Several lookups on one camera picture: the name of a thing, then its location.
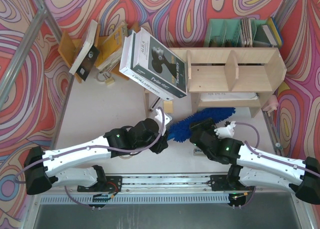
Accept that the brass padlock with ring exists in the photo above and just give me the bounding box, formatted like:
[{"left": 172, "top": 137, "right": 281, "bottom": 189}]
[{"left": 95, "top": 72, "right": 115, "bottom": 86}]

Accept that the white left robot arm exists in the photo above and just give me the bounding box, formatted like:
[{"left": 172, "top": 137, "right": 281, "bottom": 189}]
[{"left": 22, "top": 108, "right": 172, "bottom": 195}]

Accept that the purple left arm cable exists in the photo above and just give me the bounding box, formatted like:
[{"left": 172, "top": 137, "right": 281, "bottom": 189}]
[{"left": 14, "top": 108, "right": 167, "bottom": 185}]

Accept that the teal file organizer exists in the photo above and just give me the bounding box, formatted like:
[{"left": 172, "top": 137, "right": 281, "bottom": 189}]
[{"left": 203, "top": 18, "right": 278, "bottom": 48}]

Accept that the grey black stapler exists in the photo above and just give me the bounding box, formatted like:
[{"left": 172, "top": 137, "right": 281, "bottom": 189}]
[{"left": 193, "top": 144, "right": 205, "bottom": 156}]

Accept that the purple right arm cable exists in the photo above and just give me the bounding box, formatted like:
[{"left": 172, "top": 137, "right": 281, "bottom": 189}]
[{"left": 234, "top": 121, "right": 320, "bottom": 177}]

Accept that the pink pig figurine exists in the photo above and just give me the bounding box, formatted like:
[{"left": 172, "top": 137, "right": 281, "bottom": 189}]
[{"left": 262, "top": 94, "right": 279, "bottom": 116}]

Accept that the small wooden stand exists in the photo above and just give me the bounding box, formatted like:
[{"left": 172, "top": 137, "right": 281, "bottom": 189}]
[{"left": 143, "top": 89, "right": 150, "bottom": 118}]

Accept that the black cover white book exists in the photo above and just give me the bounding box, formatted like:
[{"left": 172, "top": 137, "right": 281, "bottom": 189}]
[{"left": 69, "top": 19, "right": 100, "bottom": 81}]

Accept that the white Ciokladfabriken book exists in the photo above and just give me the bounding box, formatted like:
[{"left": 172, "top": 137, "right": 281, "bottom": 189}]
[{"left": 119, "top": 31, "right": 174, "bottom": 101}]

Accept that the light wooden bookshelf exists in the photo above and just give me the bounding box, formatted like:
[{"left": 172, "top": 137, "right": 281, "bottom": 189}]
[{"left": 172, "top": 47, "right": 287, "bottom": 118}]

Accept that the yellow paperback book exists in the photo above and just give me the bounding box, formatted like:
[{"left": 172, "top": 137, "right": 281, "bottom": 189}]
[{"left": 96, "top": 23, "right": 128, "bottom": 73}]

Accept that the black white pen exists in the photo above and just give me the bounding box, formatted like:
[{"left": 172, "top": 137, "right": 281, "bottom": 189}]
[{"left": 148, "top": 97, "right": 161, "bottom": 112}]

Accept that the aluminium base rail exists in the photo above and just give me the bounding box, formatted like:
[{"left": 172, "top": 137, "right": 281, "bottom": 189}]
[{"left": 32, "top": 172, "right": 305, "bottom": 197}]

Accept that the blue cover book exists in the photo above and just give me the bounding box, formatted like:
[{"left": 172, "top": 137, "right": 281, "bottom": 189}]
[{"left": 262, "top": 17, "right": 284, "bottom": 49}]

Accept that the blue microfiber duster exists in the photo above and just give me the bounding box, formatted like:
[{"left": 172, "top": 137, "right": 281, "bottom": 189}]
[{"left": 167, "top": 107, "right": 236, "bottom": 143}]

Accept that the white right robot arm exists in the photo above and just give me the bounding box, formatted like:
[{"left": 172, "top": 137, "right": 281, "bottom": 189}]
[{"left": 189, "top": 118, "right": 320, "bottom": 205}]

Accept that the yellow wooden book holder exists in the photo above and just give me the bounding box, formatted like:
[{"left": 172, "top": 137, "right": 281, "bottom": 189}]
[{"left": 57, "top": 23, "right": 141, "bottom": 84}]

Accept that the yellow sticky note pad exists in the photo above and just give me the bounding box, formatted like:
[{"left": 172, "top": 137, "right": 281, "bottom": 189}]
[{"left": 163, "top": 100, "right": 174, "bottom": 114}]

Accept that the large Twins story book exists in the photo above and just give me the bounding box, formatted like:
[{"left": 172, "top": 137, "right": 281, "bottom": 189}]
[{"left": 133, "top": 28, "right": 188, "bottom": 98}]

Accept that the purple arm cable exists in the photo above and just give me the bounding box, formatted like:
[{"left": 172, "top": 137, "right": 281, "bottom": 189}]
[
  {"left": 234, "top": 121, "right": 320, "bottom": 177},
  {"left": 14, "top": 108, "right": 167, "bottom": 185}
]

